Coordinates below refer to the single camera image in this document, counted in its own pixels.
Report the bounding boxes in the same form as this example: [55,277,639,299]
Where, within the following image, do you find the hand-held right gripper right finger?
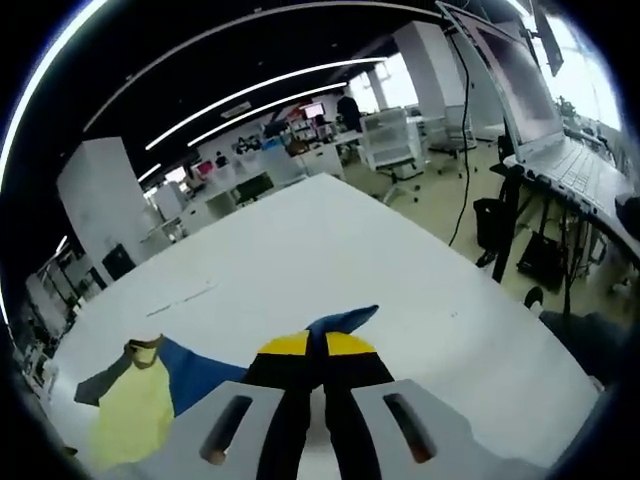
[322,330,551,480]

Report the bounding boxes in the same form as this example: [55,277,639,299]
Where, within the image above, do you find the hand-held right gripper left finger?
[114,328,316,480]

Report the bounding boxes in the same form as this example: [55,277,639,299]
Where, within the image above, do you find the yellow black blue garment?
[74,303,380,469]

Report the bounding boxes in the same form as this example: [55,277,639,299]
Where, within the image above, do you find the black waste bin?
[472,197,512,251]

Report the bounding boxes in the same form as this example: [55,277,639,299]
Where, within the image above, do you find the black stand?
[489,162,531,285]

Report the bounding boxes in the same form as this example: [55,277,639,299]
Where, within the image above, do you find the black box cabinet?
[101,243,135,282]

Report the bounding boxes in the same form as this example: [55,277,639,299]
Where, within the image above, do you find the row of white office desks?
[149,130,366,236]

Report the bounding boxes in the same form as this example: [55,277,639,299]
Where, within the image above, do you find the black equipment box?
[517,232,569,294]

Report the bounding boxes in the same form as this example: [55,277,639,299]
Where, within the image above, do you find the white mesh office chair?
[358,107,430,204]

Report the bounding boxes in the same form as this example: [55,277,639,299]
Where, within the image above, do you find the white square pillar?
[392,22,454,119]
[56,137,151,269]

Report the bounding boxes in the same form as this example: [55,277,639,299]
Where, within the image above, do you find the grey office chair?
[429,103,476,161]

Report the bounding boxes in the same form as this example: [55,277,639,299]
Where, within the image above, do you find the ceiling air vent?
[219,100,253,119]

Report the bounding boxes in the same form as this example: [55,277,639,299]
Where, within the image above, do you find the long ceiling light strip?
[187,82,347,149]
[0,0,111,166]
[144,56,390,152]

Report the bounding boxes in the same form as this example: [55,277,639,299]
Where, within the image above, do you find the open silver laptop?
[438,0,640,224]

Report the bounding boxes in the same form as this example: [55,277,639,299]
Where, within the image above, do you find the small black monitor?
[530,0,566,77]

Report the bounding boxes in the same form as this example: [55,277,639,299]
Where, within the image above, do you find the black hanging cable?
[446,29,475,250]

